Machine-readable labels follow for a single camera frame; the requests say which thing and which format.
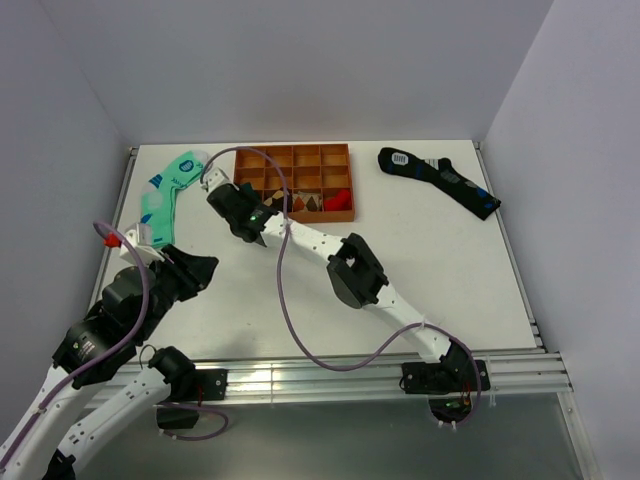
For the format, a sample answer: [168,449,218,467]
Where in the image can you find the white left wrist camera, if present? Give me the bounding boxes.
[102,223,164,266]

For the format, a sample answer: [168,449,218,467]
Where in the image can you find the argyle patterned rolled sock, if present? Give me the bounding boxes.
[291,191,323,212]

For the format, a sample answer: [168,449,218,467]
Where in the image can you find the orange wooden compartment tray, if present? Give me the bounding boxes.
[233,144,356,224]

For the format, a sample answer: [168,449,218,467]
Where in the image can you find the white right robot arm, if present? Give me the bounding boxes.
[205,181,480,390]

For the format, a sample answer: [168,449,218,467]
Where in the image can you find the red rolled sock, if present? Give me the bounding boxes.
[323,188,352,212]

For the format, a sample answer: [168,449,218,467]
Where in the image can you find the dark brown rolled sock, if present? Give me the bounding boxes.
[264,188,294,213]

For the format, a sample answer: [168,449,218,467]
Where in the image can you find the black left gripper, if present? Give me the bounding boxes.
[135,242,219,340]

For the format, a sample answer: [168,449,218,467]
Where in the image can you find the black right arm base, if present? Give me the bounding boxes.
[399,346,491,425]

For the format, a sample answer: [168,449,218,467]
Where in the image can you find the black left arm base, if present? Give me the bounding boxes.
[155,368,228,434]

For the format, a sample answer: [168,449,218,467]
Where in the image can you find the mint green patterned sock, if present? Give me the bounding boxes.
[140,150,209,249]

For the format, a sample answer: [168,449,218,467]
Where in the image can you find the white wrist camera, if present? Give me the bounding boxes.
[201,167,232,193]
[102,223,164,266]

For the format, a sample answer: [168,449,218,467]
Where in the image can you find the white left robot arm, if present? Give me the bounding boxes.
[1,246,219,479]

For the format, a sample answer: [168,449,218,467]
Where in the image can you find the black and blue sock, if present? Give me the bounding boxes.
[377,147,501,220]

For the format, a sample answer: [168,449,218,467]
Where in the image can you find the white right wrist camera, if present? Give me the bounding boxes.
[201,167,232,193]

